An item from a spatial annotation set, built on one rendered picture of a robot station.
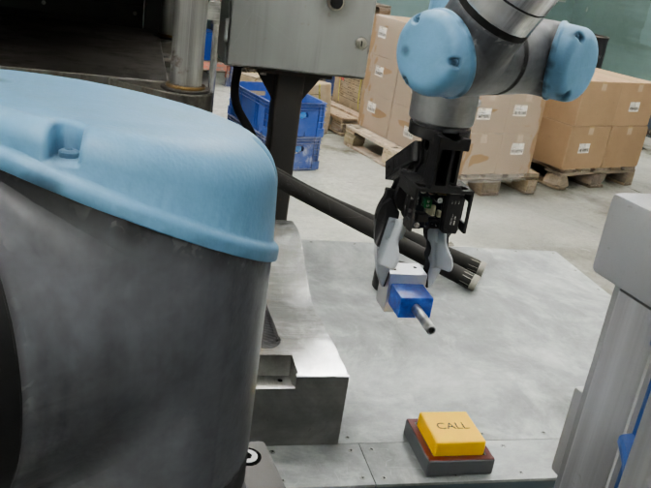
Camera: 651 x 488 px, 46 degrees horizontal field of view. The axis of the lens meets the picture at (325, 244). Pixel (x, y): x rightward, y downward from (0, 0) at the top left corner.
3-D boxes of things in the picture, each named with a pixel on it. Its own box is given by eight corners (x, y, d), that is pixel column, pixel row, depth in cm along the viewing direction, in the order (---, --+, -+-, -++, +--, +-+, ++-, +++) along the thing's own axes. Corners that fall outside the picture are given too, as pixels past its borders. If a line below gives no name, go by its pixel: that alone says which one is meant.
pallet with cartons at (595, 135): (632, 185, 564) (662, 84, 537) (557, 191, 519) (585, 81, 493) (514, 140, 655) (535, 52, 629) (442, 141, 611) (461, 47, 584)
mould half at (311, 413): (337, 444, 87) (356, 340, 83) (100, 450, 81) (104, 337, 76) (269, 265, 132) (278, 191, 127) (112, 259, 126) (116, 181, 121)
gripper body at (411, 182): (405, 236, 87) (423, 133, 83) (383, 210, 95) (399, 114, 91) (466, 239, 89) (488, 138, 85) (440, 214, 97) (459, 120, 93)
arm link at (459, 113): (405, 77, 89) (470, 84, 91) (398, 116, 91) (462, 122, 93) (427, 90, 83) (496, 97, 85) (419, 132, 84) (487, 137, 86)
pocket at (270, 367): (294, 406, 84) (299, 377, 83) (247, 406, 83) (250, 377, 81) (288, 382, 88) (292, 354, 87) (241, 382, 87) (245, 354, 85)
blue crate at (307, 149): (321, 171, 484) (326, 137, 476) (261, 173, 463) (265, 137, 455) (278, 144, 532) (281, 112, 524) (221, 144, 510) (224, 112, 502)
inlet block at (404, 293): (447, 350, 90) (455, 310, 88) (407, 350, 89) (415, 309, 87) (411, 300, 102) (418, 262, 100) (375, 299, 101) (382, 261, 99)
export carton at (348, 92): (412, 118, 610) (421, 68, 596) (361, 116, 591) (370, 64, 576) (375, 101, 663) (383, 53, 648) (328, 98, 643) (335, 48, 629)
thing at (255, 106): (324, 139, 476) (330, 104, 469) (266, 139, 455) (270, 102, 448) (280, 114, 523) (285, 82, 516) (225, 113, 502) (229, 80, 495)
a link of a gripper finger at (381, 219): (366, 243, 93) (393, 177, 91) (362, 238, 95) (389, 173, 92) (400, 253, 95) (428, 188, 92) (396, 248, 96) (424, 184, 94)
